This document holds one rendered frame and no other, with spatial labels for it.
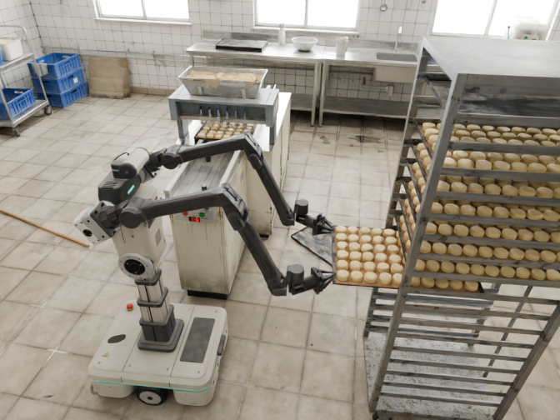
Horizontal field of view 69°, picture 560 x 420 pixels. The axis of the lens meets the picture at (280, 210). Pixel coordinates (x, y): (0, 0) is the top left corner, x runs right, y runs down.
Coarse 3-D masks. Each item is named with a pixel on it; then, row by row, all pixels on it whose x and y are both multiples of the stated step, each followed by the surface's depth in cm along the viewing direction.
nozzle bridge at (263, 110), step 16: (176, 96) 280; (192, 96) 280; (208, 96) 281; (272, 96) 283; (176, 112) 281; (192, 112) 289; (224, 112) 286; (240, 112) 284; (256, 112) 283; (272, 112) 273; (272, 128) 290; (272, 144) 297
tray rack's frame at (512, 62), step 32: (448, 64) 119; (480, 64) 119; (512, 64) 119; (544, 64) 120; (480, 320) 226; (512, 320) 194; (416, 352) 233; (448, 384) 217; (480, 384) 218; (512, 384) 187; (384, 416) 205; (416, 416) 205; (448, 416) 203; (480, 416) 203
